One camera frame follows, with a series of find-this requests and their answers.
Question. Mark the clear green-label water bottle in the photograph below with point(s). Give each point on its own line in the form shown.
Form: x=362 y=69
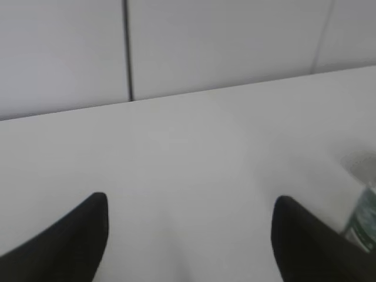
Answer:
x=360 y=227

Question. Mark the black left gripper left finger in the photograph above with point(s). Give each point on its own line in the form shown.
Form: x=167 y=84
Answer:
x=69 y=250

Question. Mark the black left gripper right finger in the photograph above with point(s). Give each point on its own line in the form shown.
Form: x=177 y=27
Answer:
x=305 y=249

